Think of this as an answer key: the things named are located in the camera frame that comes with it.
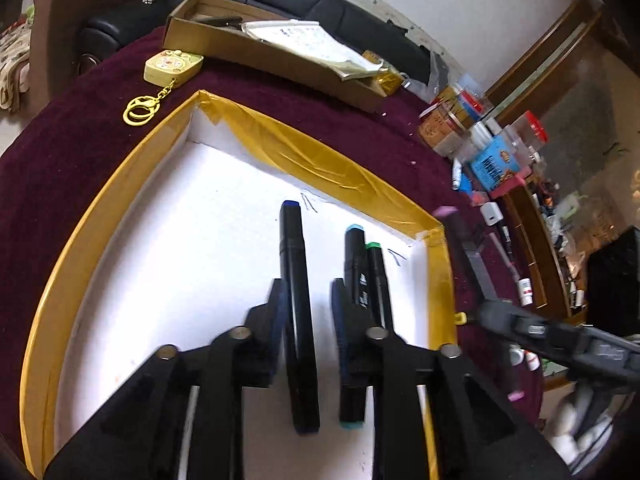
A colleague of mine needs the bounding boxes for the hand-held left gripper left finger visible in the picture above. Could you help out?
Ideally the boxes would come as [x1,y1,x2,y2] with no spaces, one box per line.
[42,279,292,480]

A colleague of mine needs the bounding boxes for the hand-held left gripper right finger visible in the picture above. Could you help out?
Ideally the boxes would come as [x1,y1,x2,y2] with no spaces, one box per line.
[330,279,572,480]

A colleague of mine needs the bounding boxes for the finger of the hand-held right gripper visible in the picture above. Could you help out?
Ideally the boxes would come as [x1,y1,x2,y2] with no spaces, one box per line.
[459,239,505,309]

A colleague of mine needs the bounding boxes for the black marker with pink caps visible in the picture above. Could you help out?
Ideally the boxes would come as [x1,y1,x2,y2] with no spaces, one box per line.
[433,205,527,402]

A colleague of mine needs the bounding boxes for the black marker with blue caps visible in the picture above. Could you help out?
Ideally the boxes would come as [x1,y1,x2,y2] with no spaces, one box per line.
[278,200,321,435]

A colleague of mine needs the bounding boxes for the black marker with cyan caps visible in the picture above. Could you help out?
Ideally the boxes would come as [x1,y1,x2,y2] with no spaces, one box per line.
[339,223,372,431]

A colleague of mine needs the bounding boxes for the white tray with yellow tape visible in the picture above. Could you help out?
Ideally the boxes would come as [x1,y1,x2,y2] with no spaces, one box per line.
[20,90,459,480]

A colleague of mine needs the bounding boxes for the white pen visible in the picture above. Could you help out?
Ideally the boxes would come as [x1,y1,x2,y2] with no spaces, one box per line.
[489,231,528,282]

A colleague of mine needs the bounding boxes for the white charger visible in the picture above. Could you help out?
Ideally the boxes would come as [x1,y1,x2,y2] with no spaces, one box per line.
[480,202,507,227]

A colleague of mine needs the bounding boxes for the wooden cabinet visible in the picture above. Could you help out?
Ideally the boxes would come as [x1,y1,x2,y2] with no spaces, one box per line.
[497,180,590,326]

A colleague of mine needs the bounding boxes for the black marker with green cap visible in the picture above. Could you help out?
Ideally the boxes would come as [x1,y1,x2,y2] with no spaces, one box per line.
[365,242,396,335]

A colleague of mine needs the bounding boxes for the white rounded object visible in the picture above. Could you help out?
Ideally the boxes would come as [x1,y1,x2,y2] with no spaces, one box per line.
[544,385,617,472]

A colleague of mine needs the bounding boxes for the black box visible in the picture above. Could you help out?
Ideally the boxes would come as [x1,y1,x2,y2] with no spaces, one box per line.
[586,226,640,337]

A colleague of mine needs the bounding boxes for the blue cartoon-label jar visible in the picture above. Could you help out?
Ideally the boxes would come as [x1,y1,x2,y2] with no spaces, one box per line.
[469,135,532,197]

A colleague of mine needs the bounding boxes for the clear jar with red lid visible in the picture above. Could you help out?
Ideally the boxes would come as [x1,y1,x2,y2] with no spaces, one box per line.
[500,110,549,162]

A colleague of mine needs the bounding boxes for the gold-label jar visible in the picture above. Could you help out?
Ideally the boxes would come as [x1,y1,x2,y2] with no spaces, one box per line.
[417,85,486,153]

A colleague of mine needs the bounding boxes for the gold foil packet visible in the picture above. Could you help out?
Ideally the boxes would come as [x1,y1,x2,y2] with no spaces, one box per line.
[362,50,404,97]

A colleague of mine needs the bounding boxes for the brown cardboard box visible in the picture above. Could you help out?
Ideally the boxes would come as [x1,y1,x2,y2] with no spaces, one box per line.
[163,0,402,114]

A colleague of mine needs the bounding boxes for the maroon velvet tablecloth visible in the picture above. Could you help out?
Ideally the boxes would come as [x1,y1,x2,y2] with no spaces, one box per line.
[0,25,546,431]

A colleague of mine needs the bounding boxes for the white paper stack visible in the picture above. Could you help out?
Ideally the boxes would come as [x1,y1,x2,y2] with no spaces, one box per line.
[242,19,385,82]

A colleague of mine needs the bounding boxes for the patterned cloth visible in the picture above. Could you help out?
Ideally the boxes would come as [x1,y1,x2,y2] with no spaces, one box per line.
[0,4,37,114]

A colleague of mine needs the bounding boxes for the pink-brown armchair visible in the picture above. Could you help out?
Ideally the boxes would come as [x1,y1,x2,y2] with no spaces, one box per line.
[29,0,182,83]

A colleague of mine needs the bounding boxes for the wooden door frame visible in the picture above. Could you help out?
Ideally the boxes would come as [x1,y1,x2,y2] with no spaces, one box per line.
[484,0,623,113]

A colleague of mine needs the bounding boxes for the yellow cartoon keychain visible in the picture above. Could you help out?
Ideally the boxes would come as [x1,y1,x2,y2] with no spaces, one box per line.
[122,48,205,126]

